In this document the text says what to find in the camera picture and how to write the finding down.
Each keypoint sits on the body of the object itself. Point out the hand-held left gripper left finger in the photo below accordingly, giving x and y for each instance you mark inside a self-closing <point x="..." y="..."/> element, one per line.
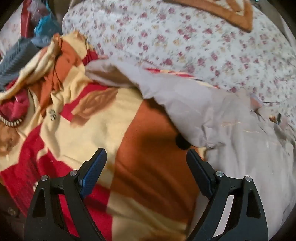
<point x="93" y="170"/>

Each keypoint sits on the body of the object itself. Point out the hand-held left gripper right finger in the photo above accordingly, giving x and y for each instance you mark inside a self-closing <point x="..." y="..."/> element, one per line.
<point x="202" y="173"/>

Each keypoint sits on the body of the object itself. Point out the grey jacket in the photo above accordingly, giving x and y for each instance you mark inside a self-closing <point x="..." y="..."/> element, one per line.
<point x="231" y="143"/>

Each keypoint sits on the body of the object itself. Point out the red yellow orange blanket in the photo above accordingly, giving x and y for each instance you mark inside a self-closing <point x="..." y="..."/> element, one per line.
<point x="104" y="129"/>

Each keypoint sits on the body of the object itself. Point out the maroon cloth with bead trim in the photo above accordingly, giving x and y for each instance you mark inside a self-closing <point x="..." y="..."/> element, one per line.
<point x="13" y="109"/>

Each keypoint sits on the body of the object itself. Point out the grey ribbed cloth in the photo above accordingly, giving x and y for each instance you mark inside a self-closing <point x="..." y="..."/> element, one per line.
<point x="13" y="60"/>

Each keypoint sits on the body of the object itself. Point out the floral bedsheet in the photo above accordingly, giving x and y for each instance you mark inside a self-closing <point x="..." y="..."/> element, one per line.
<point x="185" y="34"/>

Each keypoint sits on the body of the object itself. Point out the blue plastic bag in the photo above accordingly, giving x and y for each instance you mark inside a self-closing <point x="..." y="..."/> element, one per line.
<point x="46" y="25"/>

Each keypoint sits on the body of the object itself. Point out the pink floral cloth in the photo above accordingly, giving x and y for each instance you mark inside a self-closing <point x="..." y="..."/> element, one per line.
<point x="8" y="34"/>

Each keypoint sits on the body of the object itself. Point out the red cloth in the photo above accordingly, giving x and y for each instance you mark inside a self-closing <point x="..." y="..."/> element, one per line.
<point x="27" y="20"/>

